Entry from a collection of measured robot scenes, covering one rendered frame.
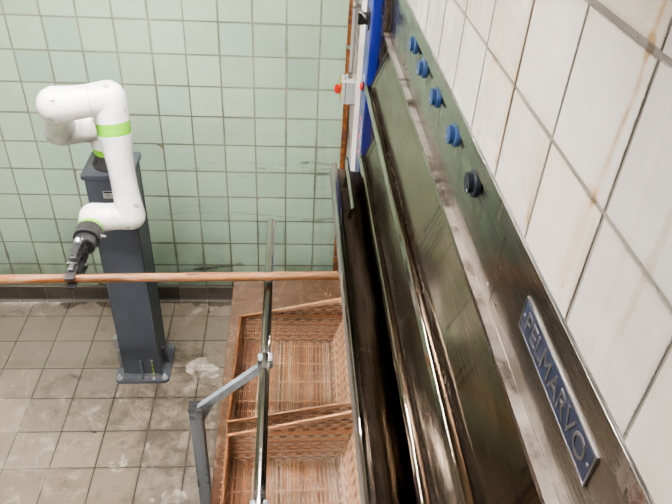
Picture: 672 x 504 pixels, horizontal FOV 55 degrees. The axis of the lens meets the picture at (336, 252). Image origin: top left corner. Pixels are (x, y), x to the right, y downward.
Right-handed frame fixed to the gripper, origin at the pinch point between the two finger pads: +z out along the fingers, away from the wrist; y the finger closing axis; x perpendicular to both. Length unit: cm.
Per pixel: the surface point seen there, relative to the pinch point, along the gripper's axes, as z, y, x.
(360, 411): 78, -25, -84
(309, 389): -2, 61, -79
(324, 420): 30, 39, -82
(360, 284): 31, -22, -89
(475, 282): 90, -71, -98
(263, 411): 56, 2, -62
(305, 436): 30, 48, -76
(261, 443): 66, 2, -62
